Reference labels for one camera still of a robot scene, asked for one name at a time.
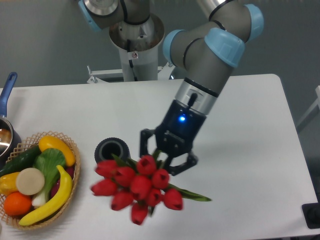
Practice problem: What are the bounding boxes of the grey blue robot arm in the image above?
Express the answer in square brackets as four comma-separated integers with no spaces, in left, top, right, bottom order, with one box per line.
[78,0,264,176]

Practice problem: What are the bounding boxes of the black device at table edge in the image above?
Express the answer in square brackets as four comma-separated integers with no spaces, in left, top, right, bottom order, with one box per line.
[301,202,320,229]

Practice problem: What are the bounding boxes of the dark red vegetable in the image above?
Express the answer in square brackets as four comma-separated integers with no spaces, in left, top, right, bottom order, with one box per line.
[50,166,75,199]

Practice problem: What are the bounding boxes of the woven wicker basket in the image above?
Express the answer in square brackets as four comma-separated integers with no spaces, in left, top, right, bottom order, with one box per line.
[0,131,81,231]

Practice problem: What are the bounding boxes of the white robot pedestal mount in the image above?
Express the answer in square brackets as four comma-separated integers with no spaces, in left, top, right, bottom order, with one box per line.
[87,13,165,84]

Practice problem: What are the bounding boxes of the yellow banana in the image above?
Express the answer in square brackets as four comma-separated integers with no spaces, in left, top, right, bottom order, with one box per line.
[18,165,73,227]

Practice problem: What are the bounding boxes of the blue handled saucepan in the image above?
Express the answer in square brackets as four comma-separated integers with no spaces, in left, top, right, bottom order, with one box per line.
[0,72,22,169]

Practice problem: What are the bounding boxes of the beige round disc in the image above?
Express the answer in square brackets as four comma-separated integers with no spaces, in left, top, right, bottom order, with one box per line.
[15,167,45,196]

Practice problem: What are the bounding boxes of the yellow bell pepper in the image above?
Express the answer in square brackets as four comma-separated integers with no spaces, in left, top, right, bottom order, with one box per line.
[0,172,20,196]

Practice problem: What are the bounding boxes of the green bok choy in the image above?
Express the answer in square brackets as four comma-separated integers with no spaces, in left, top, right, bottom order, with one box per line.
[32,148,66,208]

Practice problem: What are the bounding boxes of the white frame at right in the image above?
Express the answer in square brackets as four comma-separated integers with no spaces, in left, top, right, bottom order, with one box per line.
[296,85,320,134]

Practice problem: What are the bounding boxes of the orange fruit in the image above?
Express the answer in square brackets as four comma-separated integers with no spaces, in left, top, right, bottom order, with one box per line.
[3,191,32,216]

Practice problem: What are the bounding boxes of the green cucumber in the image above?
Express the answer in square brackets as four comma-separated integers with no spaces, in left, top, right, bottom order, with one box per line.
[0,145,41,177]

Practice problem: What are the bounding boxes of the red tulip bouquet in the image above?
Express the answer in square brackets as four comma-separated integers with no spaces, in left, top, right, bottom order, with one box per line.
[90,152,211,225]

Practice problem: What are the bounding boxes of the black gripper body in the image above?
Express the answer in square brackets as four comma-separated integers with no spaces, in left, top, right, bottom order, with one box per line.
[155,100,206,158]

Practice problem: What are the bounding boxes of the dark grey ribbed vase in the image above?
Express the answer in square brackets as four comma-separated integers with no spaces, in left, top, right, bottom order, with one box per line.
[94,137,131,164]

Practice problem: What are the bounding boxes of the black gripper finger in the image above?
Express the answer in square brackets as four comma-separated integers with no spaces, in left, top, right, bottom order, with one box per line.
[163,151,198,176]
[139,128,156,157]

